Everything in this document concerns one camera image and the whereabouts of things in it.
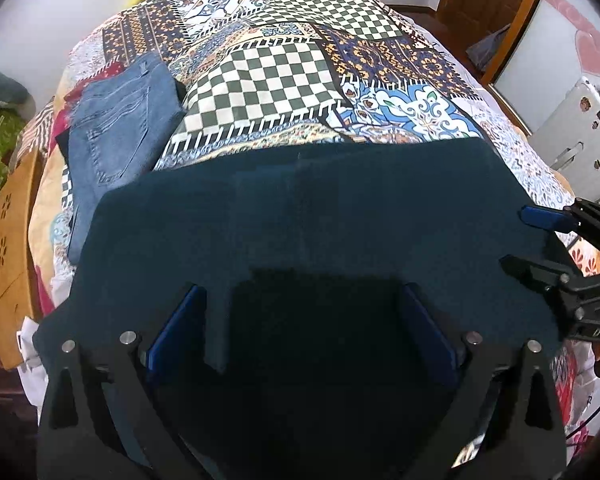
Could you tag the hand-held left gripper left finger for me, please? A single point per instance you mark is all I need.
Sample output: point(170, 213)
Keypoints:
point(177, 332)

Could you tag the wooden lap table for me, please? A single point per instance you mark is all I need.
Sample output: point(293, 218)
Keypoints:
point(12, 255)

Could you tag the dark teal pants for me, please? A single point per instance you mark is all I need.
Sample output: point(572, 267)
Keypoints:
point(330, 240)

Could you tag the white cabinet with stickers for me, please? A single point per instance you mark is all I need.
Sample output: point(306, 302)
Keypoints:
point(575, 130)

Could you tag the white clutter pile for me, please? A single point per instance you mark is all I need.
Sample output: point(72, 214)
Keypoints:
point(30, 345)

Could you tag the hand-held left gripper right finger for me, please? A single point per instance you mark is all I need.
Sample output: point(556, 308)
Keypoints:
point(430, 332)

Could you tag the wooden wardrobe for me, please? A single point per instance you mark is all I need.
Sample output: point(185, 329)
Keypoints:
point(525, 15)

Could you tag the grey cloth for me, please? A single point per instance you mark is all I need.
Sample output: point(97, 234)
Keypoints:
point(487, 47)

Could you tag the blue jeans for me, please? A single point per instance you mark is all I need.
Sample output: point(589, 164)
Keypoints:
point(115, 130)

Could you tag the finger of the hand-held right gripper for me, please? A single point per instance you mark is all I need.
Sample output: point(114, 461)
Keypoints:
point(535, 270)
point(545, 217)

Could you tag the patchwork bedspread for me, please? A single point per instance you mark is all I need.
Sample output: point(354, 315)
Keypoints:
point(290, 70)

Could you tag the white heart-print sliding door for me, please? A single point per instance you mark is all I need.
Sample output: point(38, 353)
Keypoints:
point(565, 40)

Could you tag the grey pillow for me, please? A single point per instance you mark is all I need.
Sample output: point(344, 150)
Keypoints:
point(7, 92)

